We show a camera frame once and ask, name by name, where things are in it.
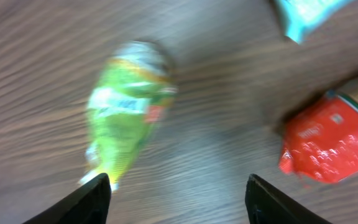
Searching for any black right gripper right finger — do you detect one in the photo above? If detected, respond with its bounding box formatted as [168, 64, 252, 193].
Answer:
[245, 174, 331, 224]

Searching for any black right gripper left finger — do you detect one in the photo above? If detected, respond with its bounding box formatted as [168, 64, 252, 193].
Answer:
[24, 173, 111, 224]

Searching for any orange noodle package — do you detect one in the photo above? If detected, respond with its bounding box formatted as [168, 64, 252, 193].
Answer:
[278, 77, 358, 184]

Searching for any green snack pouch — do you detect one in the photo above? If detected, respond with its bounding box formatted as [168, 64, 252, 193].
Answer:
[79, 41, 177, 190]

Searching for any teal wet wipes pack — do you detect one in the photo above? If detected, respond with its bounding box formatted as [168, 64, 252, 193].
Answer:
[274, 0, 353, 44]

